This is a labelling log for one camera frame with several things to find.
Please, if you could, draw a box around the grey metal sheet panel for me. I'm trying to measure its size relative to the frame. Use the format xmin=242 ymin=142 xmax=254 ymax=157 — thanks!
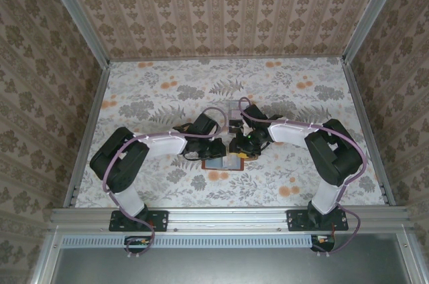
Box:
xmin=32 ymin=246 xmax=412 ymax=284

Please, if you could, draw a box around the grey slotted cable duct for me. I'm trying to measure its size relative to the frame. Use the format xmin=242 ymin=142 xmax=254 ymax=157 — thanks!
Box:
xmin=62 ymin=234 xmax=314 ymax=249

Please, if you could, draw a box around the floral patterned table cover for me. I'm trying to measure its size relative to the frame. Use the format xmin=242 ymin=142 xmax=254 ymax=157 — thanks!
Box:
xmin=72 ymin=58 xmax=386 ymax=208

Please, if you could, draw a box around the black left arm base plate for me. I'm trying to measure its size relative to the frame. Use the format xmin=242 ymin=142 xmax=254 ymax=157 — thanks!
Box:
xmin=109 ymin=209 xmax=168 ymax=232

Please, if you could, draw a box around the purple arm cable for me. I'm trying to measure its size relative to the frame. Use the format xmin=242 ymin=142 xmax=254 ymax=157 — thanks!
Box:
xmin=101 ymin=106 xmax=225 ymax=259
xmin=237 ymin=96 xmax=368 ymax=259

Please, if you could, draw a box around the black connector box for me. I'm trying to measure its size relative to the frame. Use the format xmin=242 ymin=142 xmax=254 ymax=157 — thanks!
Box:
xmin=124 ymin=235 xmax=152 ymax=254
xmin=310 ymin=234 xmax=336 ymax=253

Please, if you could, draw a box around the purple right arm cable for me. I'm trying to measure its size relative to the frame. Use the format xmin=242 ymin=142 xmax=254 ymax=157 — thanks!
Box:
xmin=237 ymin=96 xmax=368 ymax=259

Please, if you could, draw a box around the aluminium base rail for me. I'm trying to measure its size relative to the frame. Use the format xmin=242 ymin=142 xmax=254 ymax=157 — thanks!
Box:
xmin=50 ymin=207 xmax=412 ymax=231

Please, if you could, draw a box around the brown leather card holder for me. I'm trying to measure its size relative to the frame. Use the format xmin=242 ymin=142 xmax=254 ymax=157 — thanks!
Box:
xmin=200 ymin=155 xmax=261 ymax=171

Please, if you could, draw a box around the aluminium frame post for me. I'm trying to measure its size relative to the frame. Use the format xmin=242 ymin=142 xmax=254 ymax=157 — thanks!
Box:
xmin=342 ymin=0 xmax=412 ymax=64
xmin=39 ymin=0 xmax=111 ymax=68

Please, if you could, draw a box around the aluminium table side rail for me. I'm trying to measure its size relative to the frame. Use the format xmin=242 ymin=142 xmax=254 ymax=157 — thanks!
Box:
xmin=341 ymin=59 xmax=396 ymax=208
xmin=63 ymin=61 xmax=111 ymax=210

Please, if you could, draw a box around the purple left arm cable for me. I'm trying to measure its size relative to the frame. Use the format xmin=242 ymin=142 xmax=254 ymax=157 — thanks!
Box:
xmin=101 ymin=106 xmax=225 ymax=259

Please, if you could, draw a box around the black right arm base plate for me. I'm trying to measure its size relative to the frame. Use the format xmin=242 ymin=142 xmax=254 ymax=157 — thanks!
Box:
xmin=287 ymin=209 xmax=349 ymax=232

